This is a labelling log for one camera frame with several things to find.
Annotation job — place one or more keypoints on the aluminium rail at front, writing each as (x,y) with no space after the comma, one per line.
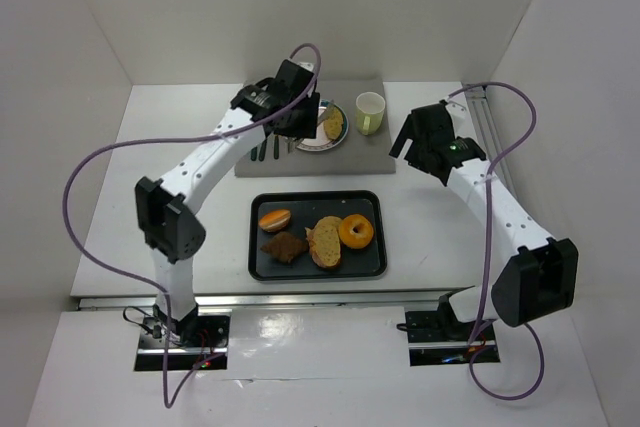
(277,300)

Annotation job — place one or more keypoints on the small seeded bread slice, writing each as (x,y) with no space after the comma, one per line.
(333,123)

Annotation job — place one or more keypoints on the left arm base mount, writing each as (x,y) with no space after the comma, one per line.
(205,345)

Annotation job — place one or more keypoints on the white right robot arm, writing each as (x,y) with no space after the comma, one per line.
(538,275)

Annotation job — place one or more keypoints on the grey placemat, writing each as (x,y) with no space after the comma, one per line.
(355,154)

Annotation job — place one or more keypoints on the dark brown bread piece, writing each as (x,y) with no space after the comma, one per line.
(284,247)

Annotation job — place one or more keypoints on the aluminium rail at right wall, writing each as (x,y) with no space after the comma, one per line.
(486,132)

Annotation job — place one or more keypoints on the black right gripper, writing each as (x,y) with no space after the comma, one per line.
(417,132)

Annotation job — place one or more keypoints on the gold fork green handle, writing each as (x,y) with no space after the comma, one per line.
(262,150)

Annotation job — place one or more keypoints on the black rectangular tray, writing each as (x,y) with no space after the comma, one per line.
(307,208)

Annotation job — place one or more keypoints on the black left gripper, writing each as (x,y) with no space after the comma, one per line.
(304,117)

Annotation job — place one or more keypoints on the pale green mug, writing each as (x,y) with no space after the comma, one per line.
(370,111)

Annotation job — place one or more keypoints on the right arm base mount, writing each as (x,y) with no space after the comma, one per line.
(436,337)

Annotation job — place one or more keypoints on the orange bagel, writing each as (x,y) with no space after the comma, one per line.
(356,231)

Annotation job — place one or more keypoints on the glazed round bun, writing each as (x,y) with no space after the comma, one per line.
(275,221)

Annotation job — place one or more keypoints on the white plate with coloured rim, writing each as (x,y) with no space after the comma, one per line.
(345,126)

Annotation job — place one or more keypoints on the gold knife green handle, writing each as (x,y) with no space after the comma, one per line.
(276,148)

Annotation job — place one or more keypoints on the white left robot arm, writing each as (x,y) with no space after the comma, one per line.
(167,208)

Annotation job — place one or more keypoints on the large seeded bread slice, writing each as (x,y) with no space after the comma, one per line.
(324,243)

